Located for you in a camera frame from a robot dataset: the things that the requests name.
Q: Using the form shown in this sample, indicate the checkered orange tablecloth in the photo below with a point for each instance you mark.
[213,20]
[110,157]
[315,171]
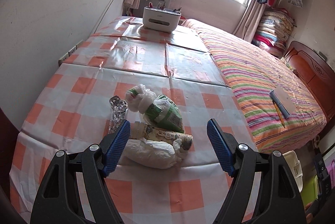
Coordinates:
[85,98]

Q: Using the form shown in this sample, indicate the wall power socket strip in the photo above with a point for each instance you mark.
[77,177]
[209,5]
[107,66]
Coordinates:
[69,53]

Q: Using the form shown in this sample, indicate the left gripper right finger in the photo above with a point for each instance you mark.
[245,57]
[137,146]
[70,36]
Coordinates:
[278,199]

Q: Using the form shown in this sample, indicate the pink right curtain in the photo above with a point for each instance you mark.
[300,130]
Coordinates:
[249,22]

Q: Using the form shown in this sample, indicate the white tissue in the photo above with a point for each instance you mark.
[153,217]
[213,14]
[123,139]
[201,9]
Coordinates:
[155,154]

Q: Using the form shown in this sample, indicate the green plastic basket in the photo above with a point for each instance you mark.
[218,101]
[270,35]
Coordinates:
[309,192]

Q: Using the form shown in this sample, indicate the red wooden headboard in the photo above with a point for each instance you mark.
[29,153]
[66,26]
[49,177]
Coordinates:
[315,73]

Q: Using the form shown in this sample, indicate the grey white notebook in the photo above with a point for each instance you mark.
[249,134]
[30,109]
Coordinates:
[283,101]

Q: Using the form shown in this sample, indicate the cream plastic trash bin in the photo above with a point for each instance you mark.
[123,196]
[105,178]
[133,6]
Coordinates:
[295,167]

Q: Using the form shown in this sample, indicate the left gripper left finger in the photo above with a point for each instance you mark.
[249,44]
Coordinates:
[58,198]

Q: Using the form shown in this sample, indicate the pink plastic basket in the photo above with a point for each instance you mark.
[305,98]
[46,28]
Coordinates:
[331,171]

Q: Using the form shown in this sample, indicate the green bag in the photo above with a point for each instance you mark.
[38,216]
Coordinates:
[156,110]

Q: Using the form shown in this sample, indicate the stack of folded blankets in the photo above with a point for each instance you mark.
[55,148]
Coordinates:
[273,31]

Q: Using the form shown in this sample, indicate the white desktop organizer box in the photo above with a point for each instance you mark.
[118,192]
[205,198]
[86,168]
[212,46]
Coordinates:
[164,20]

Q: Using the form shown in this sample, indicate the silver foil wrapper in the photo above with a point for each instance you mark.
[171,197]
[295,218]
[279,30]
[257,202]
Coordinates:
[119,109]

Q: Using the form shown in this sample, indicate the yellow pencil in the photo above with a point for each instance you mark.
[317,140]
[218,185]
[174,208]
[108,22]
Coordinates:
[279,114]

